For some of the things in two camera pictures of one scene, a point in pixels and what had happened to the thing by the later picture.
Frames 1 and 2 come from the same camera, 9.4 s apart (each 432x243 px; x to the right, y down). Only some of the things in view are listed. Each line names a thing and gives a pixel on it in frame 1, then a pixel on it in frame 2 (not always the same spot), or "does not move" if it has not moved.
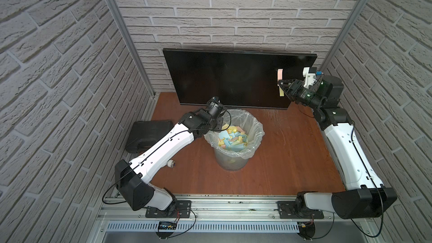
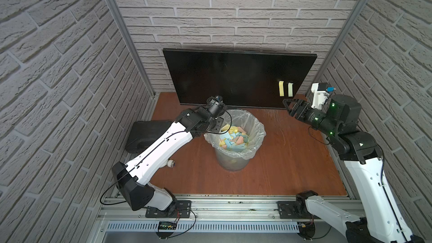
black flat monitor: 239,79 does not move
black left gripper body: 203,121 does not move
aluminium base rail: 216,208 does not move
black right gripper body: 305,95 -> 313,118
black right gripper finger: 286,84 -> 298,104
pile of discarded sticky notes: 232,138 does not move
